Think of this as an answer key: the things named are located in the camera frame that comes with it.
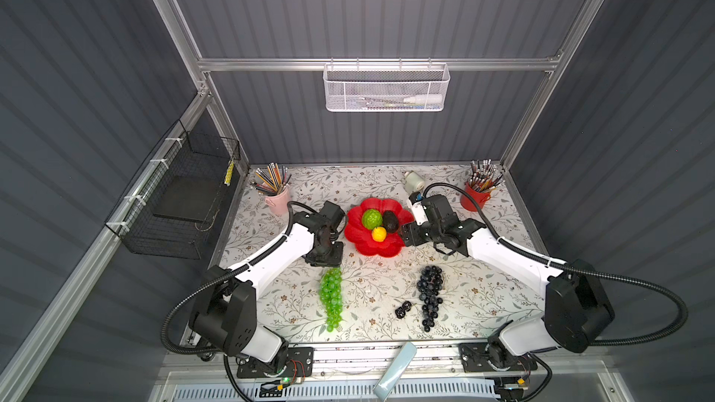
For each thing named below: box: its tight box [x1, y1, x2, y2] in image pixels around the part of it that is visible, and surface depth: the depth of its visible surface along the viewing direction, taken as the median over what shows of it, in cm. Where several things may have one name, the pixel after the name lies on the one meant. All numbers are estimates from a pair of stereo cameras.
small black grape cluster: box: [394, 300, 413, 320], surface depth 82 cm
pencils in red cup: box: [468, 158, 506, 193], surface depth 96 cm
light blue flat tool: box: [372, 341, 419, 402], surface depth 69 cm
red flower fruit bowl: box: [344, 197, 415, 258], surface depth 100 cm
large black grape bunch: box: [416, 265, 445, 333], surface depth 84 cm
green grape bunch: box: [320, 267, 343, 333], surface depth 83 cm
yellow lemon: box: [371, 226, 388, 243], surface depth 98 cm
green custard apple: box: [361, 208, 383, 230], surface depth 98 cm
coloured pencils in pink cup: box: [250, 162, 292, 196], surface depth 102 cm
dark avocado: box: [382, 210, 400, 234], surface depth 101 cm
